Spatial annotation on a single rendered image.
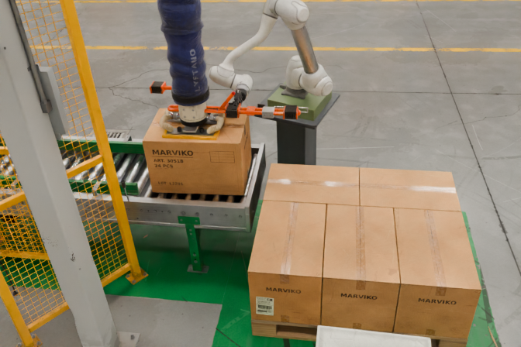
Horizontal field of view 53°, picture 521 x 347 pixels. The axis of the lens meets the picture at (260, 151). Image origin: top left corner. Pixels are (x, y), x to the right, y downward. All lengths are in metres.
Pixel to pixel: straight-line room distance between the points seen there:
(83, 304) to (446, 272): 1.88
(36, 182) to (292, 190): 1.62
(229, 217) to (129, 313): 0.88
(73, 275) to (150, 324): 0.83
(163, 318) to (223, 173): 0.97
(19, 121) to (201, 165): 1.32
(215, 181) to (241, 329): 0.91
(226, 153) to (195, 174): 0.27
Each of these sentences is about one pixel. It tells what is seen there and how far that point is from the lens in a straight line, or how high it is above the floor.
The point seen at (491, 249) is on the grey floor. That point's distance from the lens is 4.00.
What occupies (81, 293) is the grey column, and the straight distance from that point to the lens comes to 2.87.
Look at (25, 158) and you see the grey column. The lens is 2.38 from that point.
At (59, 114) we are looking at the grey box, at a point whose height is 1.57.
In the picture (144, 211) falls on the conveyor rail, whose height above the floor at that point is 0.52.
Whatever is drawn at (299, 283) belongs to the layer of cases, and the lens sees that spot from 2.90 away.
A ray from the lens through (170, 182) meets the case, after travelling 3.39.
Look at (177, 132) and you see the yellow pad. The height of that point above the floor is 0.97.
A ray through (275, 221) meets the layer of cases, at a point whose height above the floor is 0.54.
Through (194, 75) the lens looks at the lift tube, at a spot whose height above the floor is 1.35.
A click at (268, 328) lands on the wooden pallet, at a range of 3.23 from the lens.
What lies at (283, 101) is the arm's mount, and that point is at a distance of 3.74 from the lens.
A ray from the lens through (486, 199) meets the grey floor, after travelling 4.41.
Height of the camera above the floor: 2.66
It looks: 34 degrees down
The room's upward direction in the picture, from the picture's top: 3 degrees counter-clockwise
